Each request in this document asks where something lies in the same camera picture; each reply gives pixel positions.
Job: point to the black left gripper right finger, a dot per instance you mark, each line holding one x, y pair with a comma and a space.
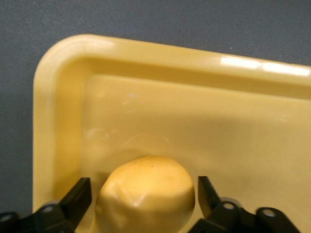
213, 213

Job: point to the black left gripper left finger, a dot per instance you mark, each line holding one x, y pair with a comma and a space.
75, 206

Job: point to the yellow potato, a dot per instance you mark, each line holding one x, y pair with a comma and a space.
145, 194

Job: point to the yellow plastic tray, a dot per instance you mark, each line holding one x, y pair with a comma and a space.
194, 121

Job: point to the dark grey table mat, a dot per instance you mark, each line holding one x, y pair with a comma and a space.
121, 19

